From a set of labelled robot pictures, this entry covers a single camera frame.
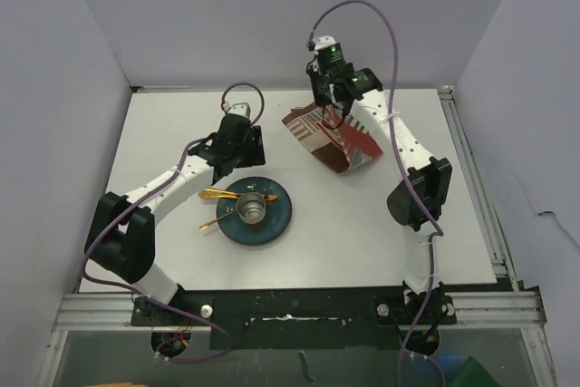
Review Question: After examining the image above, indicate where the gold fork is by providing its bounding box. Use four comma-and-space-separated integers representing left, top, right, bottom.
198, 209, 237, 231

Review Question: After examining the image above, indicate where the blue object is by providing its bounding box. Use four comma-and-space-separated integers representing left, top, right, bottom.
438, 349, 463, 376

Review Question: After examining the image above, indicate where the right side aluminium rail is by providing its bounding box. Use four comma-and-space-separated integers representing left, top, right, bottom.
438, 85, 546, 328

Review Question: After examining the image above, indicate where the gold spoon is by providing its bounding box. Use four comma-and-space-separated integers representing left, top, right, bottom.
198, 188, 277, 202

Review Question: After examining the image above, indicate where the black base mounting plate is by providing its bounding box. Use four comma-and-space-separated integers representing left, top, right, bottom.
130, 286, 457, 351

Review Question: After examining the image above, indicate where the beige metal cup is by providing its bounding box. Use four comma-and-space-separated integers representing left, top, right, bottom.
236, 192, 266, 226

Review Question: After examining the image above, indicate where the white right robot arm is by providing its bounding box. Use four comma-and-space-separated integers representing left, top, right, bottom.
306, 35, 452, 323

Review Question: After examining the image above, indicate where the blue ceramic plate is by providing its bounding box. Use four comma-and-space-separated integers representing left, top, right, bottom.
217, 177, 293, 247

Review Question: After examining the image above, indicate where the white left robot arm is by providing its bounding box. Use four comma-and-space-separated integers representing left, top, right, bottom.
82, 113, 266, 324

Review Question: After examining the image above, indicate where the patchwork striped cloth placemat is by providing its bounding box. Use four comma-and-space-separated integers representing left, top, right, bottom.
282, 103, 382, 173

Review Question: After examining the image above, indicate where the green object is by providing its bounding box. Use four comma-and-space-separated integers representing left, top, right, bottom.
449, 356, 500, 387

